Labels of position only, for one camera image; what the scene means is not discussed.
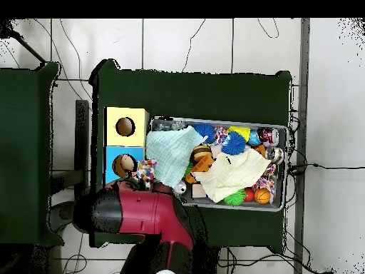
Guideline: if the yellow foam wedge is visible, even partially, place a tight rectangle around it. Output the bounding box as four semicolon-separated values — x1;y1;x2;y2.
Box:
227;126;252;142

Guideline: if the black upright bar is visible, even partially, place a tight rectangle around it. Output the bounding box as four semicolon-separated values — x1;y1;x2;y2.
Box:
74;99;90;201

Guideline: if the crushed soda can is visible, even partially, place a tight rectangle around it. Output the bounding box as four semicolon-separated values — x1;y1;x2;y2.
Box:
256;127;280;148

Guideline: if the dark green side table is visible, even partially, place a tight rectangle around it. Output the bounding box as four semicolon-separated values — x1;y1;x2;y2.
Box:
0;61;65;247

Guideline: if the blue spiky ball with eyes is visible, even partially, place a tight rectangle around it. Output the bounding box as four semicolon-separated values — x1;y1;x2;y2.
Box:
220;131;247;156

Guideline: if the black floor cable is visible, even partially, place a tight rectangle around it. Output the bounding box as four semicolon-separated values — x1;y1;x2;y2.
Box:
287;163;365;176

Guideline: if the green spiky ball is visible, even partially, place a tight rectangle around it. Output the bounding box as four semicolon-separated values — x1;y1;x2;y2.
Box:
223;188;247;207

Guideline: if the polka-dot cloth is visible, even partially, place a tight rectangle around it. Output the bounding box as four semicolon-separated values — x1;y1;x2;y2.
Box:
252;163;277;201
132;158;158;183

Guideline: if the mint green waffle cloth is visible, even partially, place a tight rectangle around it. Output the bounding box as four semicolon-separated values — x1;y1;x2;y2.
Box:
145;125;207;189

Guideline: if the dark green table cloth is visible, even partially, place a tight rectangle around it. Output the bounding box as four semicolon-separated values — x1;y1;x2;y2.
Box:
89;59;293;253

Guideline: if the toy burger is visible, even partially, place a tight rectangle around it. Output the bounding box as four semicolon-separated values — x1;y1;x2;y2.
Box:
190;144;213;163

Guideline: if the wooden three-hole box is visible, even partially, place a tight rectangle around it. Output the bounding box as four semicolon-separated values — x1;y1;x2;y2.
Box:
102;106;150;189

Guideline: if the shallow mesh bin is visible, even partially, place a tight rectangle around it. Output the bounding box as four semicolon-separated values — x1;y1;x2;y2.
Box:
144;116;289;213

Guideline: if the cream waffle cloth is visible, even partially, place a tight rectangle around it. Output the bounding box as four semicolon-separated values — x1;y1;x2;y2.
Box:
192;148;272;203

